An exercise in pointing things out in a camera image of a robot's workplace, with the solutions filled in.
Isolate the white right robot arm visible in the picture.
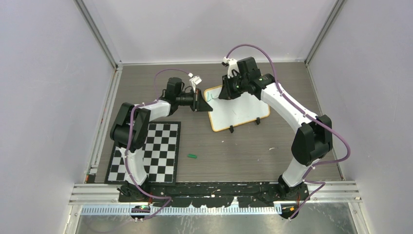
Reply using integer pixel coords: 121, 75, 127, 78
218, 57, 333, 200

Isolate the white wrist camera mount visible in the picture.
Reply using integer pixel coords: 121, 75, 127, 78
222, 57, 239, 78
188, 73, 202, 92

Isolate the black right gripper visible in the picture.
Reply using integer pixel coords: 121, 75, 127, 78
221, 72, 248, 100

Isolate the aluminium front rail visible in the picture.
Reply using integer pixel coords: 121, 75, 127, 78
69, 181, 362, 216

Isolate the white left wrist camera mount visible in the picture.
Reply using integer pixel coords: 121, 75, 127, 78
188, 73, 202, 92

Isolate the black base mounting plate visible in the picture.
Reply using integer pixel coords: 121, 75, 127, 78
117, 182, 309, 208

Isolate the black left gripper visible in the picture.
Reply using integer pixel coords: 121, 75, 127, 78
176, 89, 213, 113

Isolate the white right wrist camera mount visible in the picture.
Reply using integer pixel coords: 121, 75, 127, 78
222, 57, 239, 78

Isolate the black white chessboard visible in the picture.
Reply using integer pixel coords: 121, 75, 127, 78
104, 121, 181, 186

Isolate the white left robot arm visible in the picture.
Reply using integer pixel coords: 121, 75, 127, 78
110, 76, 213, 202

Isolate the yellow framed whiteboard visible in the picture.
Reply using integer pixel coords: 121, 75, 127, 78
204, 86, 270, 132

